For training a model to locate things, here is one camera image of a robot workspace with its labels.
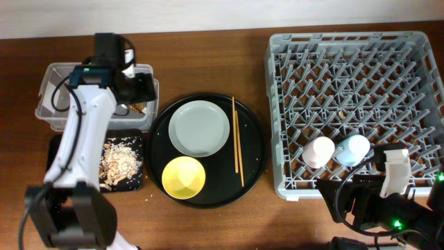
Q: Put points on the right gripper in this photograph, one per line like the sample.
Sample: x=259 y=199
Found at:
x=366 y=193

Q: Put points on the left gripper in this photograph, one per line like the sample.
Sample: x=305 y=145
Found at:
x=144 y=88

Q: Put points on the brown snack wrapper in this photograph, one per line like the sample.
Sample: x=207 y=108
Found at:
x=138 y=107

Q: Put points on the pink plastic cup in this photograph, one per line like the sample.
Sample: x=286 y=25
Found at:
x=318 y=152

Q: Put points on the blue plastic cup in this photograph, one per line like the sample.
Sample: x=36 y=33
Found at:
x=354 y=149

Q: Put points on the food scraps pile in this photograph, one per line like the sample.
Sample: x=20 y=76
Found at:
x=119 y=163

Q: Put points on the yellow bowl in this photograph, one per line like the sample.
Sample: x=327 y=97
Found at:
x=183 y=177

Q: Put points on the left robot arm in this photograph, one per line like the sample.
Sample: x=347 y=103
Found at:
x=68 y=210

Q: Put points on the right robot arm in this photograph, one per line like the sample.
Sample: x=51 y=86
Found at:
x=425 y=226

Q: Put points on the grey dishwasher rack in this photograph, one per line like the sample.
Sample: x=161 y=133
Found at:
x=385 y=86

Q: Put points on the clear plastic bin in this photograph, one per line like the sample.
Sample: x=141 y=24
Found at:
x=57 y=120

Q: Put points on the grey plate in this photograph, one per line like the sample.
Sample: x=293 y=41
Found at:
x=199 y=128

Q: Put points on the black rectangular tray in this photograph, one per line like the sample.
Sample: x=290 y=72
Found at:
x=135 y=142

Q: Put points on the round black tray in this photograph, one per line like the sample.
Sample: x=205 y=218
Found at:
x=222 y=184

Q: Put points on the wooden chopstick inner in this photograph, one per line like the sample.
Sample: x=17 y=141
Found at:
x=241 y=170

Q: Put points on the wooden chopstick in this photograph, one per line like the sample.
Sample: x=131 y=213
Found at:
x=234 y=126
x=241 y=170

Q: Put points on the wooden chopstick outer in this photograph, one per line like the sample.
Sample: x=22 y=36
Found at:
x=234 y=126

